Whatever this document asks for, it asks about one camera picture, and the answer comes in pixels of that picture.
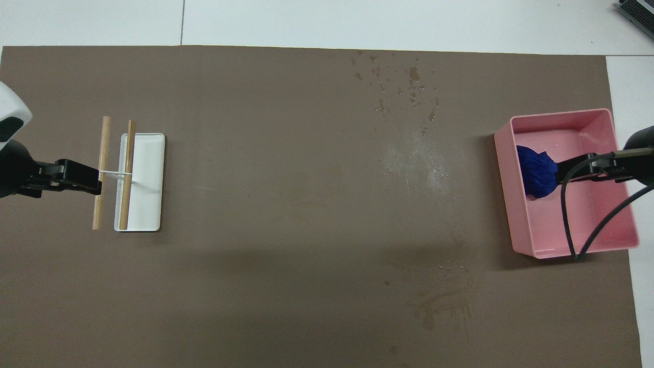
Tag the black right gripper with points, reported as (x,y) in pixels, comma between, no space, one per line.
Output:
(641,166)

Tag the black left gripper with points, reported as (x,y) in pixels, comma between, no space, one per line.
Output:
(15,171)

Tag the blue cloth towel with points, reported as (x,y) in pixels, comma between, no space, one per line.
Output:
(536,174)

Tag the white towel rack base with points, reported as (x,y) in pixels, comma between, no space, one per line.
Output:
(148,194)

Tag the scattered water droplets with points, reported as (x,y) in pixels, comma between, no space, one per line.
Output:
(413,75)

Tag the pink plastic bin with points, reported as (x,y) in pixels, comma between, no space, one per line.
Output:
(541,230)

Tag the dark grey striped device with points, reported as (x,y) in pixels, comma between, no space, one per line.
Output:
(638,10)

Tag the brown table mat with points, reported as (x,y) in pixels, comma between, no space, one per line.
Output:
(255,306)

